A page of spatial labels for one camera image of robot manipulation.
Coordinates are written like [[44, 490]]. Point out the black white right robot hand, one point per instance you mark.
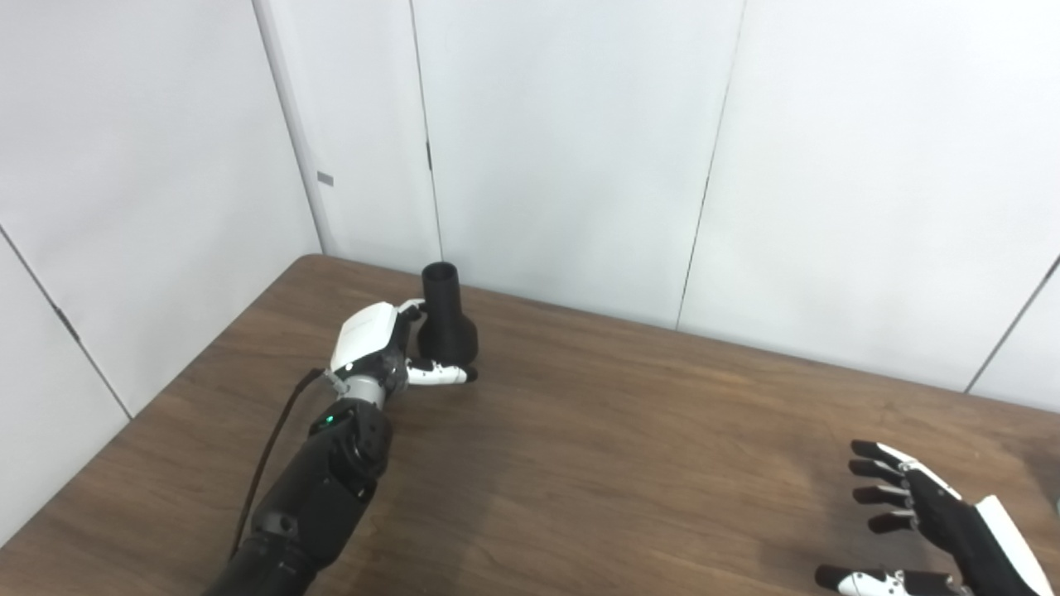
[[969, 530]]

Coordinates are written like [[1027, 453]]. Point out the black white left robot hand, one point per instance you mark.
[[364, 335]]

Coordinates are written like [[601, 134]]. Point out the black flared nozzle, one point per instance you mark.
[[447, 331]]

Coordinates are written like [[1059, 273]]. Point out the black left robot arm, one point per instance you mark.
[[315, 497]]

